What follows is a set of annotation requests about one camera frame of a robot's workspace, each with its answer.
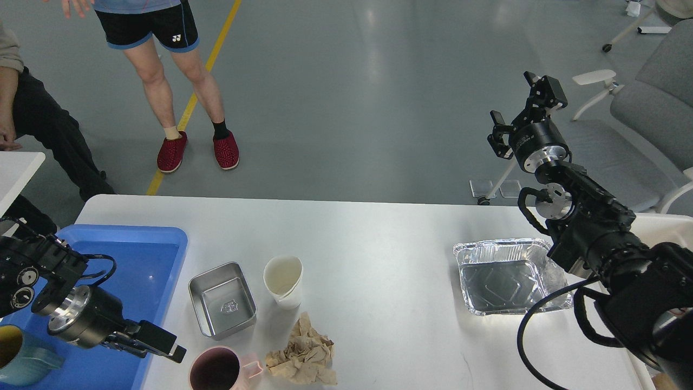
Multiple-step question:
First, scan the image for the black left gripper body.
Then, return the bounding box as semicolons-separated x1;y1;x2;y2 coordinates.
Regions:
31;285;142;350

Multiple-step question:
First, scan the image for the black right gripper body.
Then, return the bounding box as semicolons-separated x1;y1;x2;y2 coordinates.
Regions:
509;118;570;173

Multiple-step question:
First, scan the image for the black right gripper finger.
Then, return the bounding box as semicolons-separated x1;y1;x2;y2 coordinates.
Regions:
522;71;568;124
487;110;518;160

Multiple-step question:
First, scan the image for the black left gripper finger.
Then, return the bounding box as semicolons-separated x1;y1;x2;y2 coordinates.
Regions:
108;336;187;363
128;320;178;354

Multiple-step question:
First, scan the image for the pink mug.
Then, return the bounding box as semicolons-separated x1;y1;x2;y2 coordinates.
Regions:
188;346;263;389

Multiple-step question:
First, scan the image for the square stainless steel tray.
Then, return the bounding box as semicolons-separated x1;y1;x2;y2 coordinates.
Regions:
188;262;257;341

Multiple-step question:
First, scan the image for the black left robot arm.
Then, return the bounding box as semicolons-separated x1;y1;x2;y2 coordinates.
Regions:
1;218;187;363

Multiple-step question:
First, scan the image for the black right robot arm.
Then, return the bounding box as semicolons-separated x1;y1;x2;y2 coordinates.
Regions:
487;71;692;389

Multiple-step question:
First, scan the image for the blue plastic tray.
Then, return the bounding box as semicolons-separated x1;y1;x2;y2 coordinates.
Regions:
2;224;188;389

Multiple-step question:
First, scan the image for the teal ceramic mug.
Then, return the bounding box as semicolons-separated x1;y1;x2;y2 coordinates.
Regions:
1;325;64;387

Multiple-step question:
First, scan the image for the grey office chair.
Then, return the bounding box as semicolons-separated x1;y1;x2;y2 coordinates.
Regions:
476;19;693;215

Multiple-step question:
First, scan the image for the crumpled brown paper napkin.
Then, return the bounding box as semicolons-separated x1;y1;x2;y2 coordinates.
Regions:
265;311;338;386

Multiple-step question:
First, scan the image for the white paper cup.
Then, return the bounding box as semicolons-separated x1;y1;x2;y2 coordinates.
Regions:
263;255;304;309

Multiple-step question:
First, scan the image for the aluminium foil tray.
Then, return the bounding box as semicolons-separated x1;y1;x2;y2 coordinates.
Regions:
453;238;568;316

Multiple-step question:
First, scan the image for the white chair base far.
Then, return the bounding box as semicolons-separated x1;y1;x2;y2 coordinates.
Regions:
601;1;692;53

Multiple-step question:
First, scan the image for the white side table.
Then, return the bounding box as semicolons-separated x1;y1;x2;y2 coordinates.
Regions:
1;151;45;215

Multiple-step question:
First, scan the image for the seated person in black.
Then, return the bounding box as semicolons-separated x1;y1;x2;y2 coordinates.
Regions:
1;26;116;202

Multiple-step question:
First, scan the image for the standing person in shorts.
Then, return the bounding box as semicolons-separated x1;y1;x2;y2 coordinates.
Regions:
61;1;240;173

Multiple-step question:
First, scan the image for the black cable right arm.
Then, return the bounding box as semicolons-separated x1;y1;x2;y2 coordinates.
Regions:
517;276;602;390

